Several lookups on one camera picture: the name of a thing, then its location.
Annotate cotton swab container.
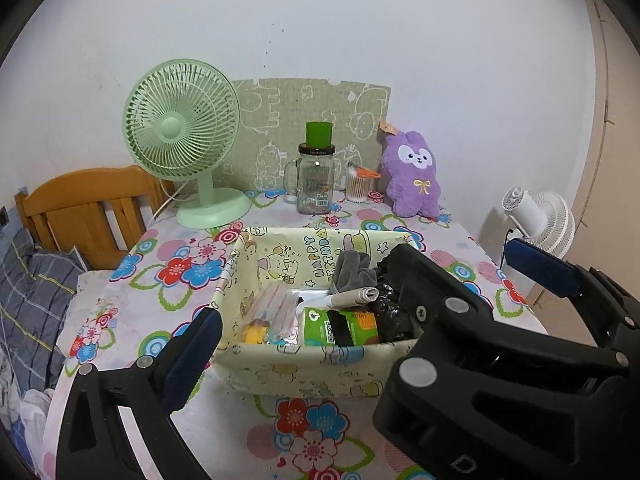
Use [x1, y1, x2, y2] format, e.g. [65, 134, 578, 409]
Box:
[346, 162, 381, 204]

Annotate grey sock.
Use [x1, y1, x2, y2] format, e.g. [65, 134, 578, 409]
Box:
[330, 250, 378, 295]

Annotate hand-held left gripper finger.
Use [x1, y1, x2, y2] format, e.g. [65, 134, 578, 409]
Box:
[55, 306, 224, 480]

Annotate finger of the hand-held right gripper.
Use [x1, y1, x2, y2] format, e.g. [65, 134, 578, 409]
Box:
[504, 238, 640, 356]
[387, 244, 496, 396]

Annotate yellow cartoon fabric storage box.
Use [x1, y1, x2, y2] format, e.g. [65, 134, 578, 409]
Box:
[209, 226, 436, 401]

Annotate grey plaid pillow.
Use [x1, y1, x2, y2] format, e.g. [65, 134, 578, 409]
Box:
[0, 227, 86, 376]

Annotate green tissue packet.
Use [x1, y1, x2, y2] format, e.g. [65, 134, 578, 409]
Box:
[300, 307, 381, 347]

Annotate wooden bed headboard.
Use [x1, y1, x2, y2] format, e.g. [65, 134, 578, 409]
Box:
[15, 165, 176, 271]

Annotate yellow cartoon packet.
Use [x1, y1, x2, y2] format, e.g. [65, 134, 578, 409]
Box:
[242, 322, 271, 345]

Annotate green desk fan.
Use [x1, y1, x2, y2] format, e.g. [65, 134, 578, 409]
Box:
[122, 59, 251, 231]

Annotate white fan cable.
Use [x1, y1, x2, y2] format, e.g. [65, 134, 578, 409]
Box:
[151, 177, 191, 222]

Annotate beige door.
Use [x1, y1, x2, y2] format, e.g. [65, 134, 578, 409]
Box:
[575, 0, 640, 306]

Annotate clear plastic bag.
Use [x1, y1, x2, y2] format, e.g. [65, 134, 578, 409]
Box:
[243, 282, 301, 333]

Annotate small white towel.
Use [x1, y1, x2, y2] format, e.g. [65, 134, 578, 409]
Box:
[320, 286, 381, 310]

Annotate purple plush bunny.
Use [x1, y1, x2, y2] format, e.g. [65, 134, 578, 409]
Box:
[377, 120, 443, 219]

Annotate crumpled grey white clothes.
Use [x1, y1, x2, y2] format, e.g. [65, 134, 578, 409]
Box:
[17, 387, 56, 441]

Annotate white standing fan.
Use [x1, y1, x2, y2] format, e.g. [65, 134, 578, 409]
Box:
[501, 186, 577, 261]

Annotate green cartoon board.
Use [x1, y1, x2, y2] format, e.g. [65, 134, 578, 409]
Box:
[231, 77, 392, 193]

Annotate black fan cable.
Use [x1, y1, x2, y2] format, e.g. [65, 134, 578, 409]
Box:
[499, 227, 516, 268]

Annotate glass jar with green lid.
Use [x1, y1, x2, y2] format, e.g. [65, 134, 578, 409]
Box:
[284, 121, 337, 215]

